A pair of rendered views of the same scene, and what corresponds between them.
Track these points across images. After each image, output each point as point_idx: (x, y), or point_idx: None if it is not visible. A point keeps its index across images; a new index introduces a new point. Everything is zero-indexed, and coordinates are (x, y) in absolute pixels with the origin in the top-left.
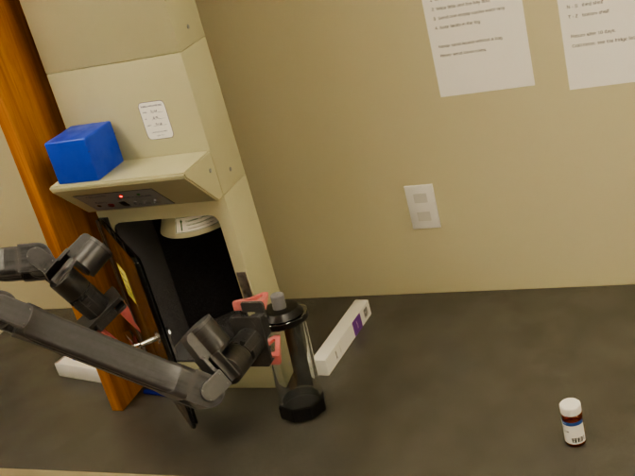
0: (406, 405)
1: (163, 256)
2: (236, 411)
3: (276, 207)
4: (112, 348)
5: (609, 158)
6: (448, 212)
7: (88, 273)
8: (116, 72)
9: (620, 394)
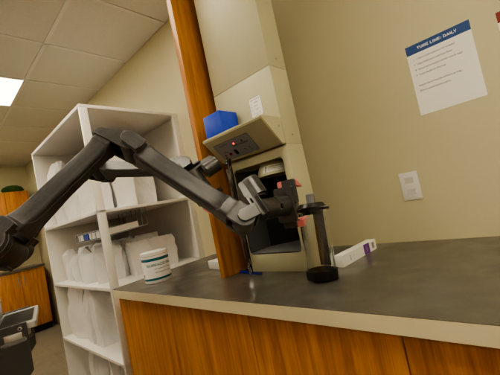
0: (399, 277)
1: None
2: (283, 278)
3: (325, 194)
4: (188, 177)
5: None
6: (427, 188)
7: (206, 172)
8: (240, 85)
9: None
